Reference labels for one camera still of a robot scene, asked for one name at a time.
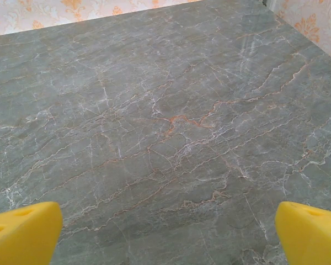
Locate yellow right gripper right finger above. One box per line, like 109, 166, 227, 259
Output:
275, 200, 331, 265

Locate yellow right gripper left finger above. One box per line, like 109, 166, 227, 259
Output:
0, 201, 63, 265

